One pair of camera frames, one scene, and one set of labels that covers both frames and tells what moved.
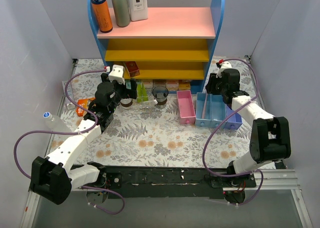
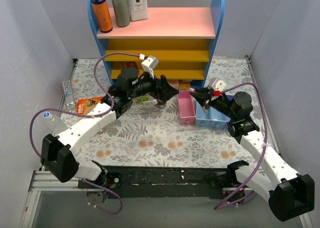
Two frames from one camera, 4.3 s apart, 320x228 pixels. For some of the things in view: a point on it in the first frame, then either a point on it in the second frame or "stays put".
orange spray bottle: x=99 y=4 stays put
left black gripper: x=125 y=90 -> x=161 y=87
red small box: x=132 y=68 stays put
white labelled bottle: x=137 y=2 stays put
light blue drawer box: x=205 y=122 stays put
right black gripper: x=213 y=83 -> x=207 y=99
